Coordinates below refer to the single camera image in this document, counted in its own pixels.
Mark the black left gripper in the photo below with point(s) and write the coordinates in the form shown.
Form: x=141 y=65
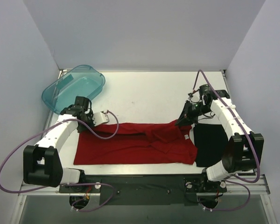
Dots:
x=84 y=121

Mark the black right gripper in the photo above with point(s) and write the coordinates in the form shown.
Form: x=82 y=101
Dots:
x=189 y=112

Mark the red t shirt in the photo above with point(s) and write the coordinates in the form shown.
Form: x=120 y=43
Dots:
x=131 y=143

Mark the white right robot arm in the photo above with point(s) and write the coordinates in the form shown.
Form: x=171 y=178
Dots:
x=244 y=148

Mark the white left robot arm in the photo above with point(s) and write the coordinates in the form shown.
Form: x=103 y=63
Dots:
x=41 y=162

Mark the folded black t shirt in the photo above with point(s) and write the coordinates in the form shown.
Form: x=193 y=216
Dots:
x=210 y=141

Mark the teal plastic bin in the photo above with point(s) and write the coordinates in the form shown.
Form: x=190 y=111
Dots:
x=82 y=81

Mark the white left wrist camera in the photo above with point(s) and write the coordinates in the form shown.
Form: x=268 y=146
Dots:
x=100 y=118

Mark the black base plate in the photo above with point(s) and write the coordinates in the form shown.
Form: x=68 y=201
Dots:
x=146 y=190

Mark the aluminium frame rail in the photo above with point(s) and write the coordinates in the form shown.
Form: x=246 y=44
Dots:
x=234 y=186

